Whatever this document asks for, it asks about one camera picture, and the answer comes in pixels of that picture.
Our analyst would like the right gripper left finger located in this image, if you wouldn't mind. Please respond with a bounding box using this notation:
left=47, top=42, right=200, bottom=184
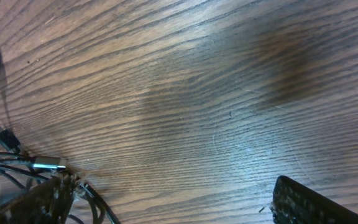
left=0, top=175, right=78, bottom=224

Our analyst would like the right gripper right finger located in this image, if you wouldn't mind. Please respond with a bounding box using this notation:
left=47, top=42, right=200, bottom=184
left=270, top=175, right=358, bottom=224

